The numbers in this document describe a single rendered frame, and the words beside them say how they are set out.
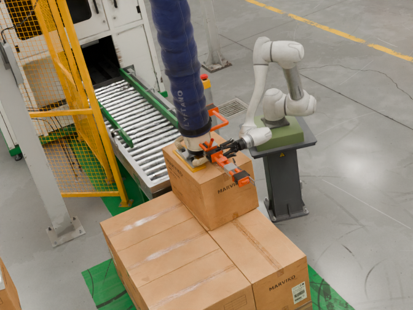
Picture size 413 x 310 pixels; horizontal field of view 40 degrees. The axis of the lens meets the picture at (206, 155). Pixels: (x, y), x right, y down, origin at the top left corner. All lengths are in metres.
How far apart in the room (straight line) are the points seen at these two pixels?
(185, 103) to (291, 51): 0.74
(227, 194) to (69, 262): 1.67
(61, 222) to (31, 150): 0.76
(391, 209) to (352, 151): 0.90
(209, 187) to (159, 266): 0.60
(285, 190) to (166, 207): 1.00
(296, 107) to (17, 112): 2.11
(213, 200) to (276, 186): 0.91
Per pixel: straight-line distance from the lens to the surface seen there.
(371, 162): 5.29
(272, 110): 4.19
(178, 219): 4.03
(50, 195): 4.92
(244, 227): 3.84
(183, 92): 3.57
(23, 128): 4.61
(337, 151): 5.46
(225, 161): 3.55
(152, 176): 4.54
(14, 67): 4.38
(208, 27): 7.29
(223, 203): 3.80
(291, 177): 4.51
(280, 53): 3.67
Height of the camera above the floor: 3.02
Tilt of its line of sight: 32 degrees down
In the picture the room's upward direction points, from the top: 12 degrees counter-clockwise
